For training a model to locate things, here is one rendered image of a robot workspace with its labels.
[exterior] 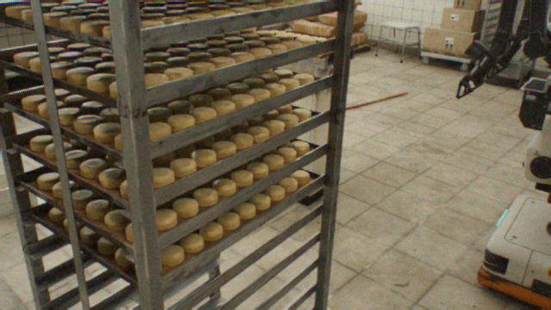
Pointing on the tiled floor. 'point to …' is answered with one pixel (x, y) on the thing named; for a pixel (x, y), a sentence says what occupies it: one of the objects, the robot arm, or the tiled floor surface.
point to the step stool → (400, 37)
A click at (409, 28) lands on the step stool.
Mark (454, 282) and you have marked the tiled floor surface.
